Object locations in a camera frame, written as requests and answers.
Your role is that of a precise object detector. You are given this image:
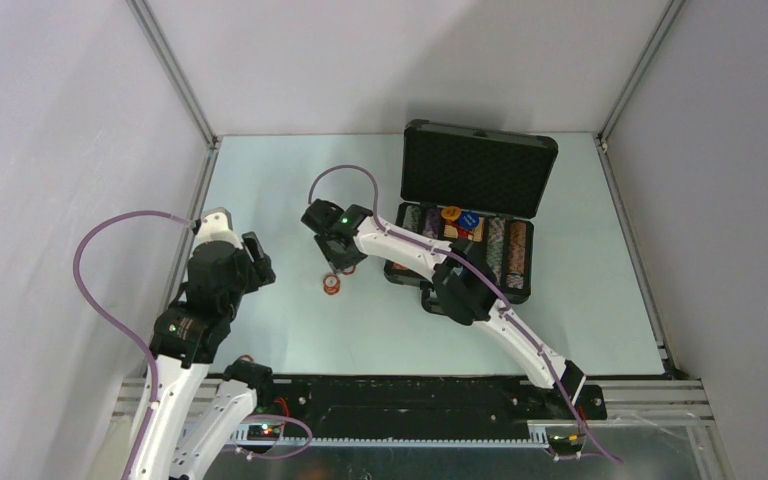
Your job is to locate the orange round button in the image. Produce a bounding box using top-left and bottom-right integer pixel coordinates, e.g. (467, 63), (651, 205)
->
(440, 206), (463, 222)

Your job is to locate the blue round dealer button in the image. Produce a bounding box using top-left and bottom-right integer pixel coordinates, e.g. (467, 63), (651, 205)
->
(457, 211), (481, 231)

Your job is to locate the black poker set case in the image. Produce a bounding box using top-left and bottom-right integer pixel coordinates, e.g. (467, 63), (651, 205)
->
(396, 119), (559, 305)

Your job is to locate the red Texas Hold'em card deck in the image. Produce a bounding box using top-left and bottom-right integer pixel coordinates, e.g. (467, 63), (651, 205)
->
(443, 222), (484, 243)

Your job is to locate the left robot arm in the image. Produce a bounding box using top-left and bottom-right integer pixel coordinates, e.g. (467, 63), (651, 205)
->
(124, 232), (276, 479)

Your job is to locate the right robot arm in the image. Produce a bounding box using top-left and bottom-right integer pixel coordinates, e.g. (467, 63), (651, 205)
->
(301, 199), (586, 418)

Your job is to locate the green chip stack row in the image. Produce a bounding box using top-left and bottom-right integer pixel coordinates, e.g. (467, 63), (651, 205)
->
(400, 205), (423, 233)

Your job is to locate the purple chip stack row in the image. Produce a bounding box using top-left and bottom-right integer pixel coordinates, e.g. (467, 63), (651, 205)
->
(421, 208), (442, 239)

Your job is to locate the blue orange chip stack row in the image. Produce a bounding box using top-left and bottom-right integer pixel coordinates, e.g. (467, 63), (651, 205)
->
(486, 217), (506, 285)

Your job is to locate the dark orange chip stack row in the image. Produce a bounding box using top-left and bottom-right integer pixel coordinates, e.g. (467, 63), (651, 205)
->
(506, 221), (527, 289)

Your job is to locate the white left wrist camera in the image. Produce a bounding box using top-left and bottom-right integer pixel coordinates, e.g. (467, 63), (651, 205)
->
(193, 207), (238, 248)

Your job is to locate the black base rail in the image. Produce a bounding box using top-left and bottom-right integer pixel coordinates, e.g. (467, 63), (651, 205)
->
(248, 375), (573, 443)

